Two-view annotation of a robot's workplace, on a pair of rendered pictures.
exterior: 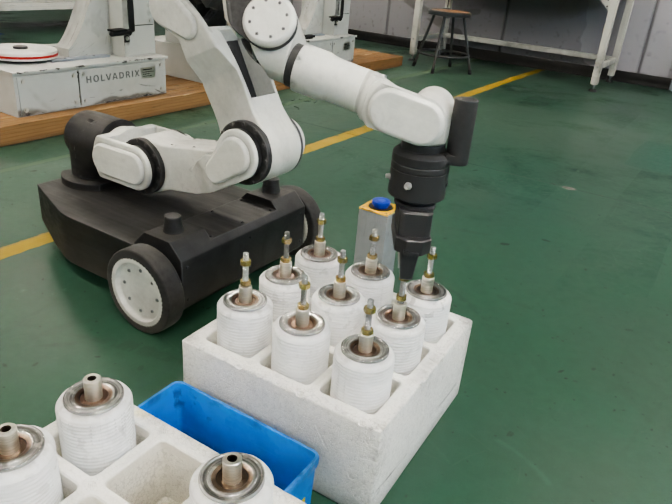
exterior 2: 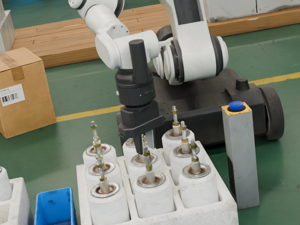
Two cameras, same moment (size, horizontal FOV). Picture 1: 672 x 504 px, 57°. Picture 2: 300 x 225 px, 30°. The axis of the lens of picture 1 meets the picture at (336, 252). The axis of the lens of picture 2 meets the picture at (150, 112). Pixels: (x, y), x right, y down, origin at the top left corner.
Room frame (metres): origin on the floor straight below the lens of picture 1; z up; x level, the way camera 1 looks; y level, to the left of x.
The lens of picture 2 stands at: (0.22, -1.15, 0.95)
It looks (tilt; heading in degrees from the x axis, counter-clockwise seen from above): 23 degrees down; 55
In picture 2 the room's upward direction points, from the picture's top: 9 degrees counter-clockwise
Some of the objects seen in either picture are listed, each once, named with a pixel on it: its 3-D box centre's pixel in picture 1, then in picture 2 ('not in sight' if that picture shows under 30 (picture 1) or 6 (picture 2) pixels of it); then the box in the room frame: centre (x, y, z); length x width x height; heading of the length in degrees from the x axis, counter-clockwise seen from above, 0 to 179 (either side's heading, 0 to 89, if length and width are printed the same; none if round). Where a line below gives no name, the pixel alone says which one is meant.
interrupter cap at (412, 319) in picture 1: (398, 317); (151, 180); (0.91, -0.12, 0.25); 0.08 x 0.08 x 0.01
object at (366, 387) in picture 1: (359, 395); (111, 220); (0.80, -0.06, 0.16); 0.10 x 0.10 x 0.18
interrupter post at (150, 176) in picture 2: (399, 310); (150, 175); (0.91, -0.12, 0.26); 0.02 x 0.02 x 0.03
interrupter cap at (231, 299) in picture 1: (245, 300); (98, 150); (0.92, 0.15, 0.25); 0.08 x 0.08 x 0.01
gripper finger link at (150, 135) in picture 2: not in sight; (151, 135); (0.93, -0.12, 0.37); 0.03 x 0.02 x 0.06; 91
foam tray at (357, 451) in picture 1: (332, 369); (152, 210); (0.96, -0.01, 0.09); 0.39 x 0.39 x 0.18; 61
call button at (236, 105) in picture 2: (381, 204); (236, 106); (1.25, -0.09, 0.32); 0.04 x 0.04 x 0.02
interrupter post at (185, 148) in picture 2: (371, 265); (185, 147); (1.07, -0.07, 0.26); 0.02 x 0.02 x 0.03
